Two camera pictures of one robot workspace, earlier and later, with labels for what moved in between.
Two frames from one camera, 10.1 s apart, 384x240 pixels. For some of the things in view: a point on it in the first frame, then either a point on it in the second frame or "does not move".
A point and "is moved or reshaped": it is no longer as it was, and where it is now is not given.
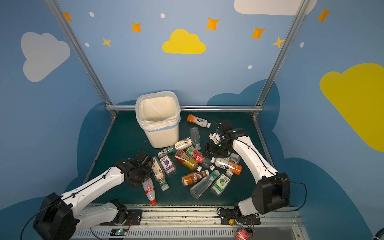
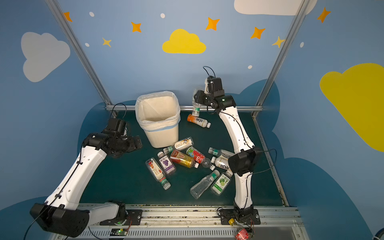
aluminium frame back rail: [195, 108] does not move
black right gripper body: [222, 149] -> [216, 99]
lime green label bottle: [221, 183] does not move
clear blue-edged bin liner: [158, 111] does not move
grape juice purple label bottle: [167, 163] does not move
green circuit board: [118, 232] does not move
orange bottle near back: [198, 120] does not move
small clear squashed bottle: [195, 137] -> [196, 105]
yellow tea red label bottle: [186, 161] is moved or reshaped
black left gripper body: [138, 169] -> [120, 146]
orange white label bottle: [226, 164] does not move
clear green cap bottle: [199, 188] does not move
